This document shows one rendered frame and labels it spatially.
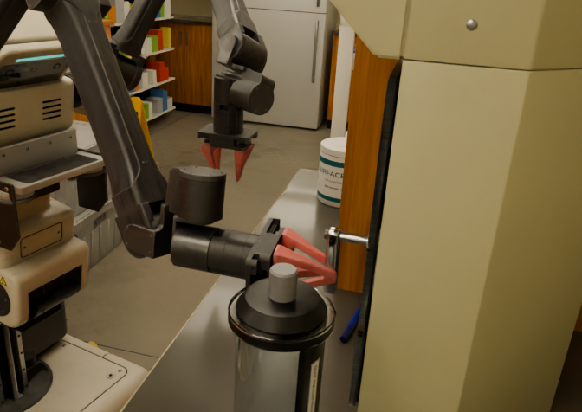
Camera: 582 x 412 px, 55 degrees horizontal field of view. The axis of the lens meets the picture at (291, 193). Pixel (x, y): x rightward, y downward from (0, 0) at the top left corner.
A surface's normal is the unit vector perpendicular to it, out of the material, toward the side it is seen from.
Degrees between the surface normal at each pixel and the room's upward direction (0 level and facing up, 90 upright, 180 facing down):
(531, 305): 90
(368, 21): 90
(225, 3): 62
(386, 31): 90
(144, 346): 0
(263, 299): 0
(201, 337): 0
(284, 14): 90
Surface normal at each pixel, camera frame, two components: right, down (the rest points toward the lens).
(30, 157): 0.89, 0.22
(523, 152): 0.51, 0.34
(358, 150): -0.24, 0.35
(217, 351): 0.06, -0.93
